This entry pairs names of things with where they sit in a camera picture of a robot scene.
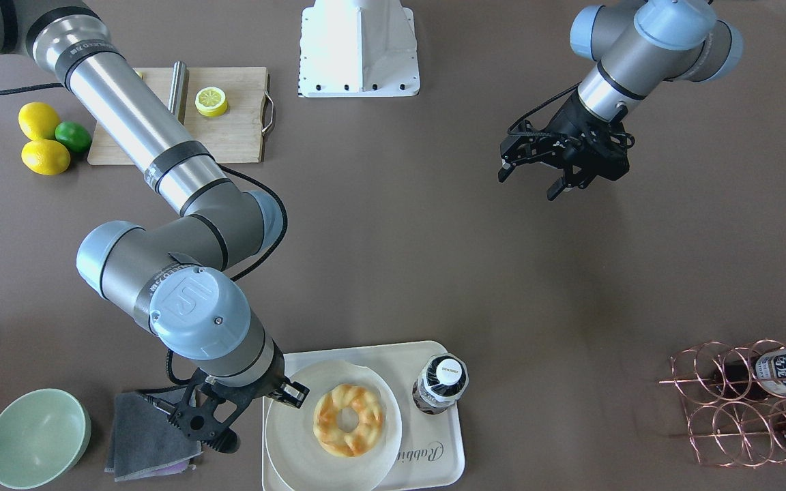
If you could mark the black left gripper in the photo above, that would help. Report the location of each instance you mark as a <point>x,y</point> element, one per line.
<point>574,124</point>

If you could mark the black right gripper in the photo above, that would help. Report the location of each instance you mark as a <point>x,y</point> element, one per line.
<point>292,393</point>

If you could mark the glazed twisted donut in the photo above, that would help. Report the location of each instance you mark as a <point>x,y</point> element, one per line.
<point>371,421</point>

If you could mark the white round plate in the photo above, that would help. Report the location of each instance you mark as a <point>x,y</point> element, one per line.
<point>294,451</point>

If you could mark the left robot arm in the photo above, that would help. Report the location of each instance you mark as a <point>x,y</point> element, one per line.
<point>635,45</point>

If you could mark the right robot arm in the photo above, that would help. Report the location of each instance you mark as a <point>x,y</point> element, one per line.
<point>172,279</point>

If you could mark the cream rabbit tray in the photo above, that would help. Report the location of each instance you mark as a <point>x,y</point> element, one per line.
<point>431,452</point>

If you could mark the dark drink bottle on tray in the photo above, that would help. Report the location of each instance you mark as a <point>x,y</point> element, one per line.
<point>440,384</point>

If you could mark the grey folded cloth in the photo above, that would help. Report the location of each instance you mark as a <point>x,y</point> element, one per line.
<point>143,442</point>

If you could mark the green bowl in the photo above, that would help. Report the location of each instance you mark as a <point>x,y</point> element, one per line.
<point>43,434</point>

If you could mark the wooden cutting board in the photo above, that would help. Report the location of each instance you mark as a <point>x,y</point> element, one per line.
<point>233,138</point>

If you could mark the half lemon slice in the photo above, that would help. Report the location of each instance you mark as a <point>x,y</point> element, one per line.
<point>211,102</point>

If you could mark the yellow lemon lower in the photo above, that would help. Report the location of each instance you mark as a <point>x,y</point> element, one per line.
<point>46,157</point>

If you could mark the yellow lemon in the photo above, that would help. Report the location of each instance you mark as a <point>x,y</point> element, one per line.
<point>38,121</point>
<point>46,157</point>

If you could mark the green lime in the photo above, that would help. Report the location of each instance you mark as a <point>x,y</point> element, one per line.
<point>73,136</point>

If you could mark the steel cylinder muddler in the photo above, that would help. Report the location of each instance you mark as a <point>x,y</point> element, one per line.
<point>177,94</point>

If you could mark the yellow lemon upper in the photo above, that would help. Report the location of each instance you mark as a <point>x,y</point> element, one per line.
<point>38,121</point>

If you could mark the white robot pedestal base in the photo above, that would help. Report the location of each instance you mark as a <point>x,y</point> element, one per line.
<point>358,49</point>

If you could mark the copper wire bottle rack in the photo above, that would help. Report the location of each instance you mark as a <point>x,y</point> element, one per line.
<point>732,419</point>

